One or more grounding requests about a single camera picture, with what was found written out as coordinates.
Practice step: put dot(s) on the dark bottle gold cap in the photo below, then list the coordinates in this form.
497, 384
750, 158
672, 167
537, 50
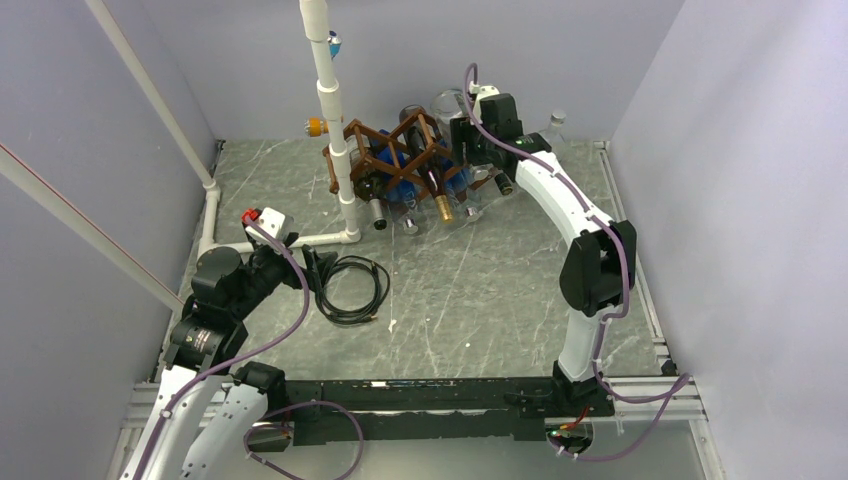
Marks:
430, 179

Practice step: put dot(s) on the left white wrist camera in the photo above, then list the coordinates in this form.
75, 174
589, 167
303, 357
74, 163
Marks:
273, 222

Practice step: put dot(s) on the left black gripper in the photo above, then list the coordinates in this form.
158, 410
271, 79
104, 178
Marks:
316, 264

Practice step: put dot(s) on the clear square glass bottle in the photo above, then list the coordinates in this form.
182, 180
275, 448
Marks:
445, 106

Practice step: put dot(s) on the white pvc pipe frame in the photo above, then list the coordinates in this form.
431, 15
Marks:
315, 19

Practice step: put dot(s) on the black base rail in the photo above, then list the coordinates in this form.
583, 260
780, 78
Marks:
405, 409

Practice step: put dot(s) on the brown wooden wine rack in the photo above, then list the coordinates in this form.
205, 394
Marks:
356, 135

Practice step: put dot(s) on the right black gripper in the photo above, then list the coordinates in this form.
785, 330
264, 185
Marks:
462, 131

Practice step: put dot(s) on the clear bottle red label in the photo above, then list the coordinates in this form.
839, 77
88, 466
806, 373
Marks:
555, 131

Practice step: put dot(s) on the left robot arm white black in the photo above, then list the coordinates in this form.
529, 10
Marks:
211, 394

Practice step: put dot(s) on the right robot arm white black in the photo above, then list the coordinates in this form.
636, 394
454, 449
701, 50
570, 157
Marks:
598, 273

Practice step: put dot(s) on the blue glass bottle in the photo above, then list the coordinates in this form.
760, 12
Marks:
401, 199
462, 196

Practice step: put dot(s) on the dark green wine bottle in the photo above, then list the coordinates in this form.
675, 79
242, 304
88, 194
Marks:
370, 187

